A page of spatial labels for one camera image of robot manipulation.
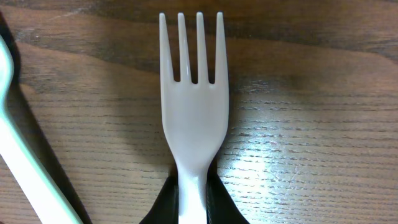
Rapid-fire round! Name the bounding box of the white plastic fork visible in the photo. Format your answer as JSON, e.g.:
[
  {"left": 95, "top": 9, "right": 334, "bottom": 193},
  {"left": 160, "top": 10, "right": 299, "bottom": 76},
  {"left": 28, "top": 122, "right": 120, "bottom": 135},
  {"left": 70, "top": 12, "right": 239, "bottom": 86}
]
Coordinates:
[{"left": 159, "top": 12, "right": 229, "bottom": 224}]

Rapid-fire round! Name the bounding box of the pale green plastic fork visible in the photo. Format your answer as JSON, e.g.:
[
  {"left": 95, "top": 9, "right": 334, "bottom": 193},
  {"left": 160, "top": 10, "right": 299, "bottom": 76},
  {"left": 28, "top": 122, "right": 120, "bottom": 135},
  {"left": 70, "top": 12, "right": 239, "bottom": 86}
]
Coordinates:
[{"left": 1, "top": 39, "right": 83, "bottom": 224}]

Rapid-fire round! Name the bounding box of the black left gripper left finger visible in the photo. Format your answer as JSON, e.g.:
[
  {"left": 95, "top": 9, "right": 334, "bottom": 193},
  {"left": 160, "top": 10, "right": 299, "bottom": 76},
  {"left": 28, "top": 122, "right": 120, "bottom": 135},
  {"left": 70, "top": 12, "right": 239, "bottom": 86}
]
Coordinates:
[{"left": 139, "top": 176, "right": 178, "bottom": 224}]

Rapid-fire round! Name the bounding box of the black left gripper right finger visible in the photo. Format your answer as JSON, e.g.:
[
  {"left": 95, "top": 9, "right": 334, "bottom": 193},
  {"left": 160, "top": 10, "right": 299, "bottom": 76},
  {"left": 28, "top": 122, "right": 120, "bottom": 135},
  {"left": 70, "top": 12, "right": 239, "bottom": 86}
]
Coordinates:
[{"left": 206, "top": 174, "right": 249, "bottom": 224}]

